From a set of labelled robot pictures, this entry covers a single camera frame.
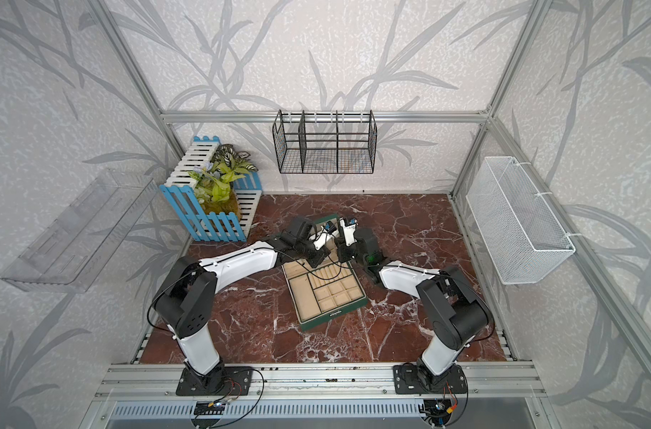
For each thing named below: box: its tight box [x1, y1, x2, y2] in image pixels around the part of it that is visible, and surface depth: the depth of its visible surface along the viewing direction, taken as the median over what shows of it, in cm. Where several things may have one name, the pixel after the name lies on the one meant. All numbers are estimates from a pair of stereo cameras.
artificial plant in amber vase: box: [189, 143, 259, 217], surface depth 98 cm
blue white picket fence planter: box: [159, 135, 263, 243], surface depth 98 cm
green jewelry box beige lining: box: [280, 213, 370, 332], surface depth 87 cm
